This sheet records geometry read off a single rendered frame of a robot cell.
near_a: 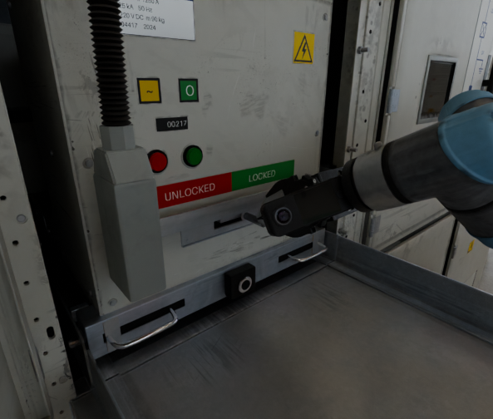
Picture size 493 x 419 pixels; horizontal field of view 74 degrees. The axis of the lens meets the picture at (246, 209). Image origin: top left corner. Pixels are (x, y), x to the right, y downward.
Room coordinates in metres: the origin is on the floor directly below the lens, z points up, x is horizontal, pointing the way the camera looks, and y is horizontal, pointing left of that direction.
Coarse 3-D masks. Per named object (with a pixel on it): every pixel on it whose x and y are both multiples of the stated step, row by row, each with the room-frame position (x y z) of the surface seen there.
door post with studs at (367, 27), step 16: (352, 0) 0.74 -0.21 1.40; (368, 0) 0.72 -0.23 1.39; (352, 16) 0.74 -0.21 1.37; (368, 16) 0.72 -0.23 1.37; (352, 32) 0.74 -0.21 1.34; (368, 32) 0.72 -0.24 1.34; (352, 48) 0.73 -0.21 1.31; (368, 48) 0.69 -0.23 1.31; (352, 64) 0.73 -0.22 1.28; (368, 64) 0.73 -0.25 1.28; (352, 80) 0.70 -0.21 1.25; (368, 80) 0.73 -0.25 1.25; (352, 96) 0.71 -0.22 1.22; (368, 96) 0.74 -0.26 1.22; (352, 112) 0.71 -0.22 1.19; (368, 112) 0.74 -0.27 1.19; (336, 128) 0.75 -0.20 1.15; (352, 128) 0.72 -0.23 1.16; (336, 144) 0.75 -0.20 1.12; (352, 144) 0.72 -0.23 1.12; (336, 160) 0.74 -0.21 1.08; (336, 224) 0.73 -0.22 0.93; (352, 224) 0.74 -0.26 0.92
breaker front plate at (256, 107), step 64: (64, 0) 0.41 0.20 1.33; (256, 0) 0.59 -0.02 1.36; (320, 0) 0.69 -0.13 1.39; (64, 64) 0.40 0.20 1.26; (128, 64) 0.45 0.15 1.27; (192, 64) 0.51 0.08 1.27; (256, 64) 0.59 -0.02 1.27; (320, 64) 0.70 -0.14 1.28; (192, 128) 0.51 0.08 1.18; (256, 128) 0.59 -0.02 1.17; (320, 128) 0.71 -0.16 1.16; (256, 192) 0.59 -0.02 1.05; (192, 256) 0.50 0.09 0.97
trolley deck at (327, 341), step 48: (288, 288) 0.58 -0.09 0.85; (336, 288) 0.58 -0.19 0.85; (240, 336) 0.44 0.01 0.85; (288, 336) 0.44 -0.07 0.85; (336, 336) 0.44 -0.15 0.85; (384, 336) 0.44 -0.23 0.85; (432, 336) 0.44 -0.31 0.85; (144, 384) 0.35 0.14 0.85; (192, 384) 0.35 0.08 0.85; (240, 384) 0.35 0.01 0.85; (288, 384) 0.35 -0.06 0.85; (336, 384) 0.35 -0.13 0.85; (384, 384) 0.35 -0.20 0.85; (432, 384) 0.35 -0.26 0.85; (480, 384) 0.35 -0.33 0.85
